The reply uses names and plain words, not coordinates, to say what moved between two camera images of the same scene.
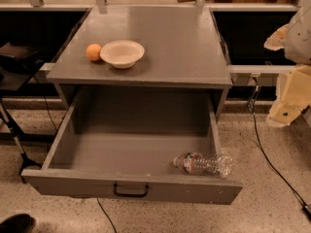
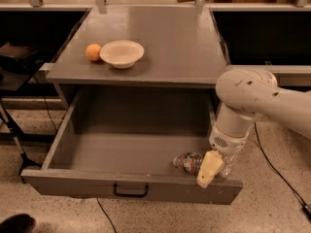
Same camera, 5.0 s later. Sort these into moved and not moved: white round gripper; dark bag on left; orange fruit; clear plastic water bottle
Moved: white round gripper
Not moved: clear plastic water bottle; orange fruit; dark bag on left
